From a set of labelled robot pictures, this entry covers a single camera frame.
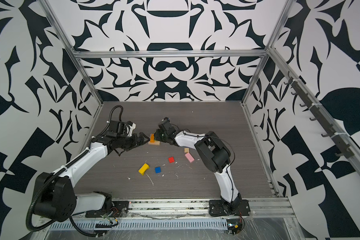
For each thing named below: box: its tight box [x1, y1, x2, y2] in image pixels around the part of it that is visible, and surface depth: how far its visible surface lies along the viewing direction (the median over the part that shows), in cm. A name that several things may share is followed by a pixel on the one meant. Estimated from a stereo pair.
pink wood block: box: [185, 152, 195, 163], surface depth 93 cm
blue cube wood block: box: [154, 166, 161, 174], surface depth 89 cm
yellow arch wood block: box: [138, 163, 150, 176], surface depth 87 cm
